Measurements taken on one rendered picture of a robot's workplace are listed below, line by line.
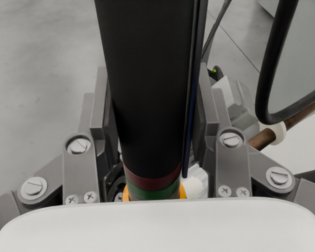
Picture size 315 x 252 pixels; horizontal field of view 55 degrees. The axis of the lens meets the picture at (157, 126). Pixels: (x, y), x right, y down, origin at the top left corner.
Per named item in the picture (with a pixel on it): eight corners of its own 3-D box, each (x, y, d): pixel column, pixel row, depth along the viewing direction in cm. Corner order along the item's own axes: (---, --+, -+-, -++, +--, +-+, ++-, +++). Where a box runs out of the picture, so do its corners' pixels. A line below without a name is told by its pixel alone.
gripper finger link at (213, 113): (202, 223, 12) (186, 106, 17) (280, 220, 13) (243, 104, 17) (212, 184, 10) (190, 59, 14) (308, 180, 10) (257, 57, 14)
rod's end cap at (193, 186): (190, 183, 26) (191, 170, 25) (206, 200, 25) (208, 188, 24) (172, 196, 25) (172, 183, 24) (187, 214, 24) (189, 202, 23)
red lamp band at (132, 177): (158, 133, 19) (157, 120, 18) (193, 169, 17) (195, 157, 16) (112, 160, 18) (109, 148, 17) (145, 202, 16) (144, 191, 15)
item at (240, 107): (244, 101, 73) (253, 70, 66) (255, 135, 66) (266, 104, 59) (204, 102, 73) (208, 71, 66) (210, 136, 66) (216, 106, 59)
